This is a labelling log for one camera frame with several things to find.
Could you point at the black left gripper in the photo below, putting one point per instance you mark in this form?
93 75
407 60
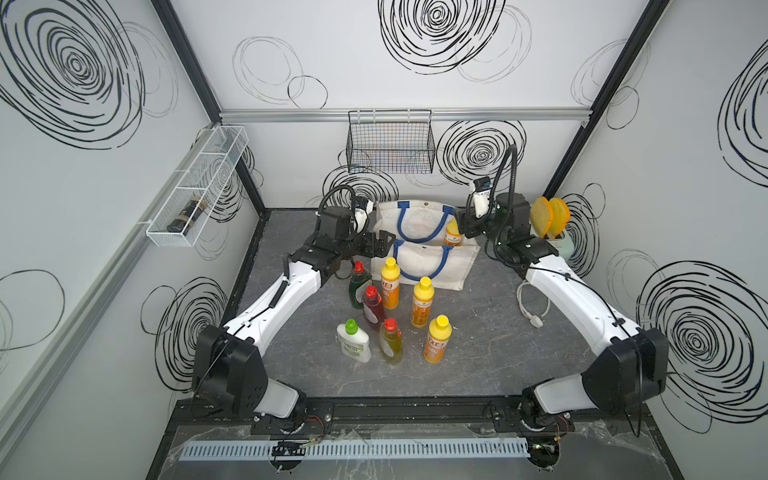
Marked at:
381 248

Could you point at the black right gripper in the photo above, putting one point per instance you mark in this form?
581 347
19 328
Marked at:
466 220

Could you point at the white bag with blue handles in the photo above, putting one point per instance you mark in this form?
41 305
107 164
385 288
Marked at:
420 248

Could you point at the orange soap bottle yellow cap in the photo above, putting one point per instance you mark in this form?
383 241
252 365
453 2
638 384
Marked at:
439 333
453 236
423 296
390 278

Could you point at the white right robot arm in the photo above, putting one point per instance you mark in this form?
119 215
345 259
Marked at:
631 362

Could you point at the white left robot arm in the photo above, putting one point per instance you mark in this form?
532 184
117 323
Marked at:
228 368

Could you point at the green soap bottle red cap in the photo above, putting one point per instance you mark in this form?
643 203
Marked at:
360 280

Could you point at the yellow-green soap bottle red cap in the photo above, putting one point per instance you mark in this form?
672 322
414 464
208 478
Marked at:
391 342

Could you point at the white soap bottle green cap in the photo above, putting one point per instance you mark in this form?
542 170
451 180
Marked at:
354 342

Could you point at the yellow toy toast slice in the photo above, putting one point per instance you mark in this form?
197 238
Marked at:
541 216

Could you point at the mint green toaster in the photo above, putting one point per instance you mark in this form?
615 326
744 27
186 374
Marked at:
563 243

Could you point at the dark bottle in shelf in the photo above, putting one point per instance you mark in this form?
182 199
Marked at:
192 210

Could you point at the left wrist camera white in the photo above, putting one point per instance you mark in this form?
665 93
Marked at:
363 208

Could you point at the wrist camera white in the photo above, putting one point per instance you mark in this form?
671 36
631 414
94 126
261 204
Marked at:
363 208
480 198

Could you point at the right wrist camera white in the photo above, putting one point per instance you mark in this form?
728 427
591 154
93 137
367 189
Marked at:
480 198

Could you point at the black wire wall basket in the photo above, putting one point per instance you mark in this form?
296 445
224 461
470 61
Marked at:
391 147

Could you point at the aluminium wall rail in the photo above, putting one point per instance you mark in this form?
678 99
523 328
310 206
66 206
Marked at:
245 116

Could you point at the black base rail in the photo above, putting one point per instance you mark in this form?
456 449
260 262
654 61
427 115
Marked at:
325 415

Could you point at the white wire wall shelf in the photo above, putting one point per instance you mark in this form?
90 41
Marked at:
211 175

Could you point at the grey slotted cable duct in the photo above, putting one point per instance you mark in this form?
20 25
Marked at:
354 449

